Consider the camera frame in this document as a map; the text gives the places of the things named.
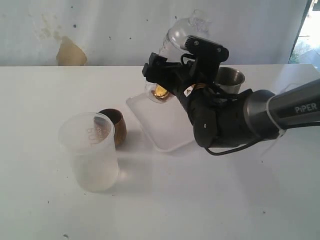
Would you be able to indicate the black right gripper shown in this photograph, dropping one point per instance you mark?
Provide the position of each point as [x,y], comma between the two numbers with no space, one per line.
[192,71]

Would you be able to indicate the clear plastic shaker cup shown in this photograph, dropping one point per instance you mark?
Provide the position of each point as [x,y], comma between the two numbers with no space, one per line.
[159,69]

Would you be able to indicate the stainless steel cup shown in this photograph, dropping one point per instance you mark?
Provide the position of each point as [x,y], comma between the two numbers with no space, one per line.
[229,79]

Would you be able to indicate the brown wooden cup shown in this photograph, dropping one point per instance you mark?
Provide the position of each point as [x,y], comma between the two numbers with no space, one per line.
[118,121]

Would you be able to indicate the frosted plastic container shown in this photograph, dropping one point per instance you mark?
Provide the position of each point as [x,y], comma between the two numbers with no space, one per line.
[88,141]

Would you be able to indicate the clear plastic shaker lid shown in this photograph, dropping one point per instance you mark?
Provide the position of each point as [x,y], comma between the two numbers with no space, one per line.
[197,24]

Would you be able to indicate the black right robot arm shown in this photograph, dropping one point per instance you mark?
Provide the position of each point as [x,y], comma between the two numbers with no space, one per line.
[234,121]

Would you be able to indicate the yellow lemon slice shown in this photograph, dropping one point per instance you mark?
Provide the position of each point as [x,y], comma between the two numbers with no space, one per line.
[160,92]

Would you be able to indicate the white rectangular tray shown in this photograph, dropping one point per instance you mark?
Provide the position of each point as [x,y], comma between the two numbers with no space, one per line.
[165,124]

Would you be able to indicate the white zip tie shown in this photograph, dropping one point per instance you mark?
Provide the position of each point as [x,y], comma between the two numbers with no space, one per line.
[280,130]

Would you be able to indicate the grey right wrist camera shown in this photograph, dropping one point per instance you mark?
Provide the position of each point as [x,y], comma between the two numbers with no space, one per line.
[205,49]

